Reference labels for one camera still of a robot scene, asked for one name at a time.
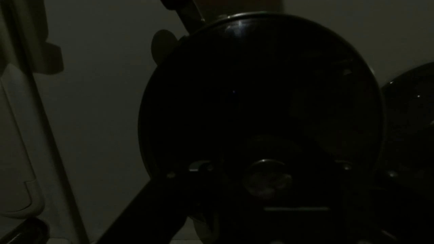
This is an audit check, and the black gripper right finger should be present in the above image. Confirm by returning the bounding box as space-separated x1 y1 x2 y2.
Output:
374 171 434 244

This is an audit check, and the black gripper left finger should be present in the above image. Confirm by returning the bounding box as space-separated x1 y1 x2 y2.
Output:
96 175 197 244

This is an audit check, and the black pot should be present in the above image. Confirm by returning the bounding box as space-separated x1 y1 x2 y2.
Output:
150 0 206 64

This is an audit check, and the black round plate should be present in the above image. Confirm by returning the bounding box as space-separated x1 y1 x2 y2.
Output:
382 62 434 180

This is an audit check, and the white washing machine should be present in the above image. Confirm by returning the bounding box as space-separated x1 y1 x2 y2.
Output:
1 0 434 244

